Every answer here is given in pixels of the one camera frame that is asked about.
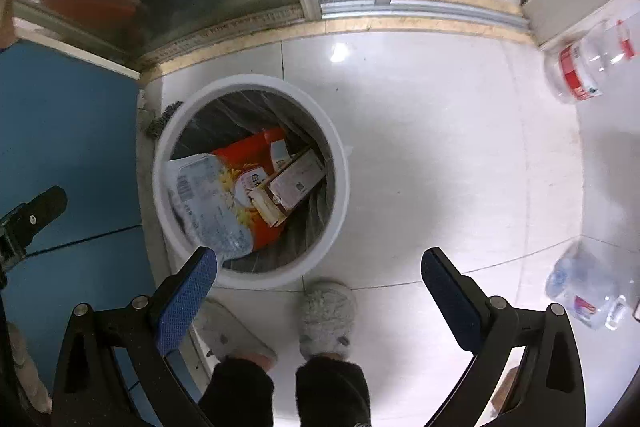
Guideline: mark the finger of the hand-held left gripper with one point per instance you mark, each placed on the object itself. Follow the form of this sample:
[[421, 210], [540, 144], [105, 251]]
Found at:
[[42, 209]]

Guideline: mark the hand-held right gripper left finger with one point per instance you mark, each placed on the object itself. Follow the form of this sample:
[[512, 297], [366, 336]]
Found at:
[[186, 302]]

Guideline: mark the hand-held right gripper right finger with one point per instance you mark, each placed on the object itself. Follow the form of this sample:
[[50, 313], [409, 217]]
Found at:
[[450, 302]]

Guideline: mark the clear printed plastic packet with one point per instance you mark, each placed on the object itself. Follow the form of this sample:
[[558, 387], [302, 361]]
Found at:
[[200, 194]]

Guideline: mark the white round trash bin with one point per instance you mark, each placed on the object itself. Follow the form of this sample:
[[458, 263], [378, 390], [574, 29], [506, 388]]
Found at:
[[341, 187]]

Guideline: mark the person's left forearm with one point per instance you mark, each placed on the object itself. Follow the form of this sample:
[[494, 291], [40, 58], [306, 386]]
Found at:
[[27, 372]]

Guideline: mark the grey fuzzy slipper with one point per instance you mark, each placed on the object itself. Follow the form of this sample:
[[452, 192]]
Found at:
[[327, 317], [235, 337]]

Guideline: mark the blue mat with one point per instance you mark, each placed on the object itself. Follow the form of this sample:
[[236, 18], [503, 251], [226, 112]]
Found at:
[[75, 132]]

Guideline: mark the person's left leg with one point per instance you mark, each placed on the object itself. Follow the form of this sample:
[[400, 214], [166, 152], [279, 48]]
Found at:
[[237, 392]]

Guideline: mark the person's leg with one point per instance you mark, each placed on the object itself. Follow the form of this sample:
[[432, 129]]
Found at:
[[330, 392], [237, 392]]

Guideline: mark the brown cardboard scrap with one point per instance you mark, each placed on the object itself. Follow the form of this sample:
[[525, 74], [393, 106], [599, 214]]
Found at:
[[506, 389]]

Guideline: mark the crushed clear plastic bottle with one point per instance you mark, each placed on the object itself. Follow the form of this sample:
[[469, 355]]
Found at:
[[580, 284]]

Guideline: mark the grey plastic bin liner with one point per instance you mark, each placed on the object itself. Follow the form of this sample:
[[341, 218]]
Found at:
[[305, 227]]

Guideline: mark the person's right leg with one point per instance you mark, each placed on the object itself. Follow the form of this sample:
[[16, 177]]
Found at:
[[330, 392]]

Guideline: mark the orange snack bag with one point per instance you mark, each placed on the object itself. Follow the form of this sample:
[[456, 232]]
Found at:
[[237, 157]]

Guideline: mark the brown cardboard box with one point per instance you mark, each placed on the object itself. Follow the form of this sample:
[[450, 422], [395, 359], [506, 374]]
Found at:
[[296, 181]]

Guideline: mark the large clear red-label bottle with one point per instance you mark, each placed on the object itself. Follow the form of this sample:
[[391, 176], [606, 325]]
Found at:
[[580, 67]]

